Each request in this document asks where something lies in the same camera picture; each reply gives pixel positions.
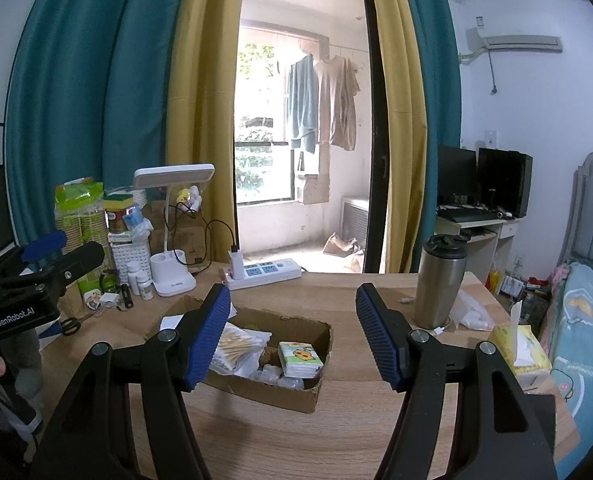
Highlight printed tissue packet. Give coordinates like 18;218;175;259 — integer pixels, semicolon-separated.
278;341;324;378

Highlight pink cloth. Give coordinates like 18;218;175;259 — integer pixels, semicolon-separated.
546;265;572;296

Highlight black computer tower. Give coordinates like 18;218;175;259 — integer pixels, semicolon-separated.
477;147;533;219

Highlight clear plastic bag in box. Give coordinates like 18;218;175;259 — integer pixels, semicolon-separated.
254;362;307;391

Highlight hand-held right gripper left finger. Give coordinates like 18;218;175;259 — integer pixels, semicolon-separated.
31;284;231;480

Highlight yellow tissue box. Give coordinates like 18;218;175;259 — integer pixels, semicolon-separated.
489;302;552;376

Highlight hanging light blue garment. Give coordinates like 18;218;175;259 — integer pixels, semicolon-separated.
285;54;319;155

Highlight black computer monitor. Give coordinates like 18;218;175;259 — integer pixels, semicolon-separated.
436;145;478;206

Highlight hanging beige shirt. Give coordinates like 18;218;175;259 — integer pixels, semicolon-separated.
313;55;361;152

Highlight large cardboard carton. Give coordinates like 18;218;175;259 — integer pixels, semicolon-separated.
149;200;210;263

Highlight black charger cable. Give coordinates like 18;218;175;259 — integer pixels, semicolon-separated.
164;202;238;266

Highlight steel tumbler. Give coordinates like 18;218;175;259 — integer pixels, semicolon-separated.
415;234;469;330

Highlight white paper sheet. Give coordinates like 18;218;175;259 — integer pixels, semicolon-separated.
160;312;190;333

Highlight light blue cartoon blanket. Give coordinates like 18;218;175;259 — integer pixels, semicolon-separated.
541;260;593;461

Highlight white plastic basket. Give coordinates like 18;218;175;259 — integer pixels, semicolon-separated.
110;235;152;283

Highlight green paper cups pack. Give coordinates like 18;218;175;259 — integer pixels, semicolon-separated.
54;177;114;281

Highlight black flat object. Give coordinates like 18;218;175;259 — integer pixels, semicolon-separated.
526;394;559;461

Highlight white air conditioner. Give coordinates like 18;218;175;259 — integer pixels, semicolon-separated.
465;27;563;58

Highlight white desk lamp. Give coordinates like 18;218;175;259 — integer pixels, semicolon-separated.
134;163;216;297

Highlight white plug adapter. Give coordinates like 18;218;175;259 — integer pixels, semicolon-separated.
84;287;120;311

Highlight bag of cotton swabs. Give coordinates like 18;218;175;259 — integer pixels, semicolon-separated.
209;322;273;378

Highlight yellow bag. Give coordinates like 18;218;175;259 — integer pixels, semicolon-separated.
486;252;504;293

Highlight brown bag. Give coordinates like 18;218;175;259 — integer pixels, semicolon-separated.
323;232;363;258

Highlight yellow curtain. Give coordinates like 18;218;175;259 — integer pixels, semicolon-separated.
363;0;429;275
165;0;250;266

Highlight teal curtain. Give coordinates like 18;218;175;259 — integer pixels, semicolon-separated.
4;0;192;246
396;0;463;273

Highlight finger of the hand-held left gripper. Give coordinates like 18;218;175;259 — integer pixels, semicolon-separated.
20;231;68;263
1;241;104;291

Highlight black keyboard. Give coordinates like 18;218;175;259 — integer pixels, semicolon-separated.
439;208;499;223

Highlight small yellow white toy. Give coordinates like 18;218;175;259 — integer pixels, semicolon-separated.
176;186;203;211

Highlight white computer desk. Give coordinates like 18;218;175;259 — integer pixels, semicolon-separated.
436;202;519;291

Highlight black handled scissors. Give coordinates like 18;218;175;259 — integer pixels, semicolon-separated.
39;316;82;337

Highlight blue plastic pack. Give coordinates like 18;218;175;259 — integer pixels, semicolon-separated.
124;207;154;241

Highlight brown cardboard box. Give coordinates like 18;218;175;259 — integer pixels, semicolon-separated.
144;294;334;415

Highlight white charger plug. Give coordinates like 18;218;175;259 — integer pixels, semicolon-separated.
228;246;247;281

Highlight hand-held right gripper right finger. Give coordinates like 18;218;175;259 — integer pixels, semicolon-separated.
356;283;557;480

